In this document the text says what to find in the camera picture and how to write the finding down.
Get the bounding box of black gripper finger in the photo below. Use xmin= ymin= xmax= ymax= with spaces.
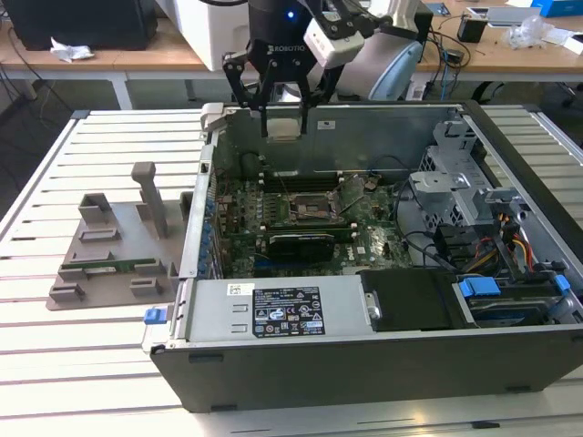
xmin=294 ymin=66 xmax=343 ymax=137
xmin=221 ymin=50 xmax=280 ymax=137

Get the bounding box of silver CPU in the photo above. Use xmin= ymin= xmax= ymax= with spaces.
xmin=266 ymin=117 xmax=303 ymax=144

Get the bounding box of metal socket cover frame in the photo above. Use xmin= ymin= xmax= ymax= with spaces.
xmin=334 ymin=174 xmax=367 ymax=214

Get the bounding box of black CPU socket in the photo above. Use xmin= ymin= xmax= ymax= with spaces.
xmin=284 ymin=190 xmax=345 ymax=225

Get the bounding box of black round board component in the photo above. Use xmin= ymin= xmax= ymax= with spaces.
xmin=240 ymin=151 xmax=261 ymax=179

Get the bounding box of white printer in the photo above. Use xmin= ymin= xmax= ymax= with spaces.
xmin=174 ymin=0 xmax=256 ymax=73

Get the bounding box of white power adapter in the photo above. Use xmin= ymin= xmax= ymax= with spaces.
xmin=407 ymin=75 xmax=432 ymax=101

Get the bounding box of black graphics card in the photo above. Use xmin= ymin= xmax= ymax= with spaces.
xmin=266 ymin=231 xmax=336 ymax=264

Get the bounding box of green motherboard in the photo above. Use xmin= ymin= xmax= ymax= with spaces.
xmin=213 ymin=175 xmax=414 ymax=279

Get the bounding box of silver metal drive cage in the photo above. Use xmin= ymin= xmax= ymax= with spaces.
xmin=407 ymin=118 xmax=534 ymax=242

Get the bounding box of grey brown parts rack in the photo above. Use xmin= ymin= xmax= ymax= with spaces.
xmin=45 ymin=161 xmax=195 ymax=313

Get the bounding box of black office chair base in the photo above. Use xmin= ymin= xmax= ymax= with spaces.
xmin=471 ymin=81 xmax=506 ymax=104

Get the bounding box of black connector block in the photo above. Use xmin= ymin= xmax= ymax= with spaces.
xmin=433 ymin=224 xmax=475 ymax=269

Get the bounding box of silver power supply unit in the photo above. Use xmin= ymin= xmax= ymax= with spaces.
xmin=184 ymin=275 xmax=373 ymax=343

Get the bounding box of large black box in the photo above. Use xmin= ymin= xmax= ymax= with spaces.
xmin=2 ymin=0 xmax=159 ymax=52

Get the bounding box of wooden desk with clutter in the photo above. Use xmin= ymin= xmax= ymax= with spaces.
xmin=409 ymin=0 xmax=583 ymax=86

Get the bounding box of crumpled white paper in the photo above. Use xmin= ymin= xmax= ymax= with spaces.
xmin=48 ymin=36 xmax=96 ymax=64

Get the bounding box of black drive bay cover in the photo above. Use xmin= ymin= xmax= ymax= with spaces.
xmin=357 ymin=268 xmax=477 ymax=332

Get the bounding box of flat white grey box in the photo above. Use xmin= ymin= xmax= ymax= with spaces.
xmin=485 ymin=5 xmax=543 ymax=27

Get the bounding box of clear plastic bag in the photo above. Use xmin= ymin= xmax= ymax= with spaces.
xmin=503 ymin=15 xmax=557 ymax=50

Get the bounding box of hard disk in blue carrier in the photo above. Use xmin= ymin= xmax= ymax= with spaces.
xmin=456 ymin=278 xmax=566 ymax=328

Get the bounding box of dark grey PC case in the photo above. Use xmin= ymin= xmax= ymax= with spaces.
xmin=140 ymin=100 xmax=583 ymax=413

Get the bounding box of small white paper box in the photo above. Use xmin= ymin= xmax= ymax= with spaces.
xmin=544 ymin=26 xmax=583 ymax=54

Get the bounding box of blue cardboard box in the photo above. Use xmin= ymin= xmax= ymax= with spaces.
xmin=530 ymin=0 xmax=583 ymax=18

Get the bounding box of blue plastic clip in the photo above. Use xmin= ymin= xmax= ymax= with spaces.
xmin=552 ymin=260 xmax=571 ymax=292

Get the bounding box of pale grey case handle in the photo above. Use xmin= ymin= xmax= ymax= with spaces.
xmin=199 ymin=102 xmax=229 ymax=133

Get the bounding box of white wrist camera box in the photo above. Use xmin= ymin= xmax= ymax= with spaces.
xmin=303 ymin=0 xmax=394 ymax=70

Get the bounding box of black cable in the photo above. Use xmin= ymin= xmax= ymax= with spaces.
xmin=392 ymin=179 xmax=456 ymax=269

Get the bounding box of wooden desk white frame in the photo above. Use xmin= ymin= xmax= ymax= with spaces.
xmin=0 ymin=15 xmax=274 ymax=110

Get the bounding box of yellow red wire bundle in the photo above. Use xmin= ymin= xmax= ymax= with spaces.
xmin=473 ymin=211 xmax=535 ymax=274

